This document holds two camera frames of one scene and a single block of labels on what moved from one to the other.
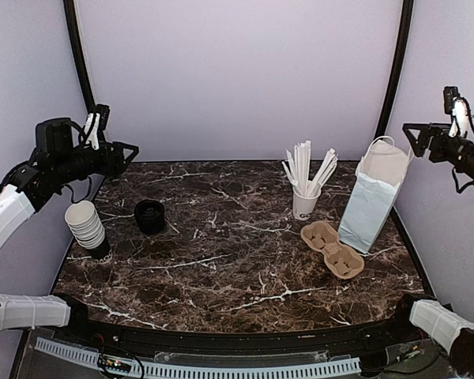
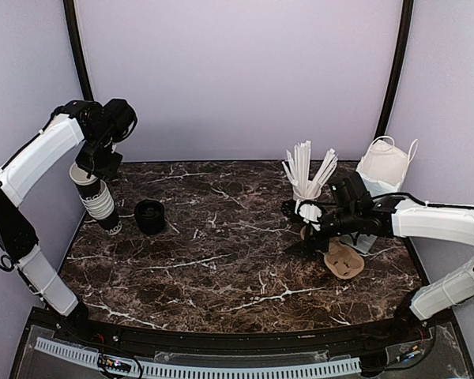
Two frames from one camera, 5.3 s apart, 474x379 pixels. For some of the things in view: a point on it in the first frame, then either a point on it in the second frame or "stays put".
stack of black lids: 150,216 stays put
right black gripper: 438,130 → 314,238
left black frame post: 76,40 stays put
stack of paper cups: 85,224 → 97,199
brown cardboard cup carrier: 343,260 stays put
